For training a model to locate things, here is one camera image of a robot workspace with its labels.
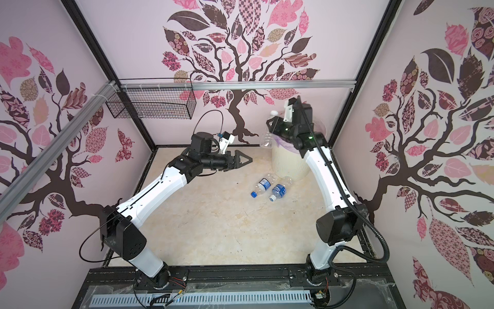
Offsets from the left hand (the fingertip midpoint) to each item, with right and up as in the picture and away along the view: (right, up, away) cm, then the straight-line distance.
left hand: (247, 164), depth 73 cm
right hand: (+10, +18, +2) cm, 21 cm away
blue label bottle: (+8, -11, +24) cm, 28 cm away
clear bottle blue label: (+16, -13, +20) cm, 29 cm away
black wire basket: (-47, +33, +22) cm, 61 cm away
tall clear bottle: (+9, +10, +1) cm, 13 cm away
